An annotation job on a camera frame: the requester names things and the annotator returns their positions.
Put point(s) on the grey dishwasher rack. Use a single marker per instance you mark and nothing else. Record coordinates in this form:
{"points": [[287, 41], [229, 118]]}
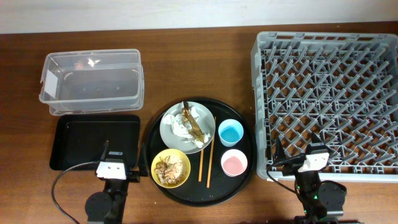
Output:
{"points": [[341, 86]]}

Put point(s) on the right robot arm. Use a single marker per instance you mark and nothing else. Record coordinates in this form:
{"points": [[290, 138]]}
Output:
{"points": [[322, 201]]}

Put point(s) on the blue cup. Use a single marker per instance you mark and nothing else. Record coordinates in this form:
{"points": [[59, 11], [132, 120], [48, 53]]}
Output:
{"points": [[230, 132]]}

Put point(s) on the black rectangular tray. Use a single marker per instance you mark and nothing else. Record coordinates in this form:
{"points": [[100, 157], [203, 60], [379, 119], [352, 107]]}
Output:
{"points": [[80, 138]]}

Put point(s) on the grey plate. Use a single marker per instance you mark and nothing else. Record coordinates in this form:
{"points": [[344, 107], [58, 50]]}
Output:
{"points": [[174, 137]]}

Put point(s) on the white napkin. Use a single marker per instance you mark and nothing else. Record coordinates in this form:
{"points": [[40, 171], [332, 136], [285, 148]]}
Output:
{"points": [[178, 126]]}

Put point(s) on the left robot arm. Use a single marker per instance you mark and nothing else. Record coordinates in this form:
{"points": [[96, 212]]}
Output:
{"points": [[108, 205]]}

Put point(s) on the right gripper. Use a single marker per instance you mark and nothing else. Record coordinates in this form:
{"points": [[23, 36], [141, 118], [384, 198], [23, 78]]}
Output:
{"points": [[292, 167]]}

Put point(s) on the peanut shells and rice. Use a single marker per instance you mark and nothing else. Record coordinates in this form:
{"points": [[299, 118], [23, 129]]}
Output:
{"points": [[170, 170]]}

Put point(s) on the yellow bowl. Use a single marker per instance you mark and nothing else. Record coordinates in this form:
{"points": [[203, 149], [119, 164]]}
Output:
{"points": [[170, 152]]}

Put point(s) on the brown food wrapper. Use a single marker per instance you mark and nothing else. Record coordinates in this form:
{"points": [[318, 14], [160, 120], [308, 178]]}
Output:
{"points": [[195, 130]]}

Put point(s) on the round black serving tray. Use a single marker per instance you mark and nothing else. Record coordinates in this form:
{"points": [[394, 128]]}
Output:
{"points": [[216, 187]]}

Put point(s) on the wooden chopstick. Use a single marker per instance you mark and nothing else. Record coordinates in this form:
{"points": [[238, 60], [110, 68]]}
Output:
{"points": [[201, 165], [211, 155]]}

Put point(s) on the pink cup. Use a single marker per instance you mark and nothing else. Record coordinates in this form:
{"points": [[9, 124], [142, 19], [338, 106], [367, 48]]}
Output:
{"points": [[234, 162]]}

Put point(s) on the clear plastic waste bin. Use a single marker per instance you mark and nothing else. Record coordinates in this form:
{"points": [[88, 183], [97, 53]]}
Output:
{"points": [[92, 81]]}

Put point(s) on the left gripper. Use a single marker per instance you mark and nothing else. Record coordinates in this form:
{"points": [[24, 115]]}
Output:
{"points": [[134, 176]]}

